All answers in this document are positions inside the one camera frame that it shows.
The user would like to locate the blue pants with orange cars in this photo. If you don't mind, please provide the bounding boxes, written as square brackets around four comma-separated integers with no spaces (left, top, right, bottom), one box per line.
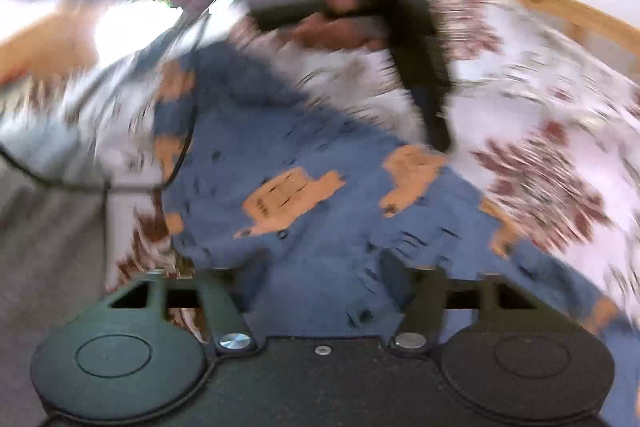
[154,42,639,426]

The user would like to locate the person left hand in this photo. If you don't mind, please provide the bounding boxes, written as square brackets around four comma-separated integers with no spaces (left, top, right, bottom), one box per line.
[278,0,386,51]

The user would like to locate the floral pink bedsheet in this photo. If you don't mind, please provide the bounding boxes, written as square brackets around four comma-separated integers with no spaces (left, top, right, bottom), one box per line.
[1,0,639,341]

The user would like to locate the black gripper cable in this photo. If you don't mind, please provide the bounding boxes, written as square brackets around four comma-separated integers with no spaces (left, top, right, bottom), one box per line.
[0,0,241,298]

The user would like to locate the wooden bed frame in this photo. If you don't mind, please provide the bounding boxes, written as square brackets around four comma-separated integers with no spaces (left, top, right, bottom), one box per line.
[1,0,639,82]

